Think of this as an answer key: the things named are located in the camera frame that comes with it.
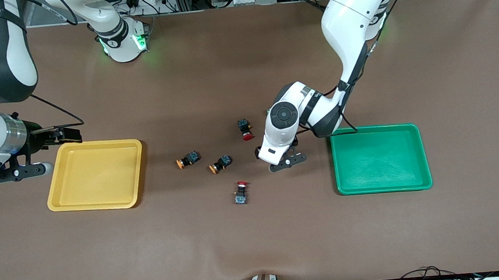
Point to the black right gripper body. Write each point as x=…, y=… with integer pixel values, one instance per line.
x=35, y=138

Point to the yellow push button switch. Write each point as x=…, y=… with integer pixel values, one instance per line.
x=222, y=162
x=191, y=158

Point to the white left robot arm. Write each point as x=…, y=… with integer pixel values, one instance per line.
x=351, y=16

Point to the yellow plastic tray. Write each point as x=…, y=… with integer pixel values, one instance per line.
x=96, y=174

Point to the green plastic tray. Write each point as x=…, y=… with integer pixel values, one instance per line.
x=380, y=158

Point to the white power strip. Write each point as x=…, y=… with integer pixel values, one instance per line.
x=234, y=1

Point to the red push button switch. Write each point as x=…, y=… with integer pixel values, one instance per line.
x=244, y=125
x=241, y=198

